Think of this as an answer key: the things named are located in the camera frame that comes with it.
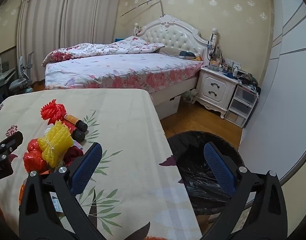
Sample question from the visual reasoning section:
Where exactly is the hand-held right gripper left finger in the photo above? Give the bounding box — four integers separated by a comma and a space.
19, 142, 103, 240

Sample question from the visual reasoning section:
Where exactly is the white wall socket strip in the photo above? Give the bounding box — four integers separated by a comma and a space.
225, 59, 242, 69

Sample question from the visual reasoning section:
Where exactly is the clear plastic bag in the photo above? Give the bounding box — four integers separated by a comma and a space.
182, 89, 197, 104

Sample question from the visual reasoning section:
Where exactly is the red label small bottle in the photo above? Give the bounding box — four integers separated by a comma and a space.
60, 121, 86, 141

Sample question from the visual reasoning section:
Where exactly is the dark red wrapper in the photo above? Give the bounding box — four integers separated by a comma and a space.
64, 145, 84, 164

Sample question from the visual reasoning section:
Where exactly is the beige curtain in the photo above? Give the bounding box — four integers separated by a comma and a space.
18, 0, 123, 80

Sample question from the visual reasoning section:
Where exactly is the white handheld gadget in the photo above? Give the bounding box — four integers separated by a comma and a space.
209, 29, 218, 55

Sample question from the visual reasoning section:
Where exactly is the grey office chair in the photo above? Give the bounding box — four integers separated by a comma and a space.
9, 52, 34, 93

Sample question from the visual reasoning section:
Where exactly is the thin bent metal rod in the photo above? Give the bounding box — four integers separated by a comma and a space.
119, 0, 166, 18

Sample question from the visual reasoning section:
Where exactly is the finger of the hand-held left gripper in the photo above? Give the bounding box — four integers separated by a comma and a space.
0, 131, 24, 156

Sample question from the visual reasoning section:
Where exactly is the clear plastic drawer unit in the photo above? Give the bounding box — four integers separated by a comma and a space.
224, 84, 256, 128

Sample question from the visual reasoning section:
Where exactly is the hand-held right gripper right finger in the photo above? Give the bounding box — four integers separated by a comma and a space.
200, 141, 289, 240

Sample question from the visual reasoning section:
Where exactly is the grey desk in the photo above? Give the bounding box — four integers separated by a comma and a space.
0, 57, 15, 90

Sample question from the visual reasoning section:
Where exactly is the grey pillow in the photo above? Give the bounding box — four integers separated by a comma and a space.
157, 47, 198, 60

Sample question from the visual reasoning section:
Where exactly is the floral bed sheet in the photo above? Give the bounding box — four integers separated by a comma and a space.
44, 54, 205, 93

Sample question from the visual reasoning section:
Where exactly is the black lined waste bin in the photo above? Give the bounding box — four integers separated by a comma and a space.
167, 130, 245, 215

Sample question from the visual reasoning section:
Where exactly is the red foam fruit net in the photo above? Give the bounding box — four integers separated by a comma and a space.
41, 99, 68, 125

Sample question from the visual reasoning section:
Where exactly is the bed with floral bedding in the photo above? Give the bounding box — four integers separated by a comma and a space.
43, 15, 210, 120

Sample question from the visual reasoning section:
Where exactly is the white sliding door wardrobe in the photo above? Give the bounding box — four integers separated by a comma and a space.
239, 0, 306, 183

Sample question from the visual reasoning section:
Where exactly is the orange label small bottle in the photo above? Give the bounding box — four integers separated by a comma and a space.
63, 114, 88, 132

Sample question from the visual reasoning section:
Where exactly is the floral quilt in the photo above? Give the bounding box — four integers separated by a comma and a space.
42, 36, 166, 67

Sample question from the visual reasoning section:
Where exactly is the white storage box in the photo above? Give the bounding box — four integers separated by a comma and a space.
153, 96, 181, 120

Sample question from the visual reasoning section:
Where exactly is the white nightstand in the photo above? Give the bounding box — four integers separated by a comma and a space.
193, 66, 240, 119

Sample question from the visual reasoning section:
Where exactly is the pile of small bedside items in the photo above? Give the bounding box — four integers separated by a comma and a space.
205, 55, 259, 85

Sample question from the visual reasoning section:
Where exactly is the yellow foam fruit net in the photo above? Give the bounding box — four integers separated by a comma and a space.
38, 120, 74, 168

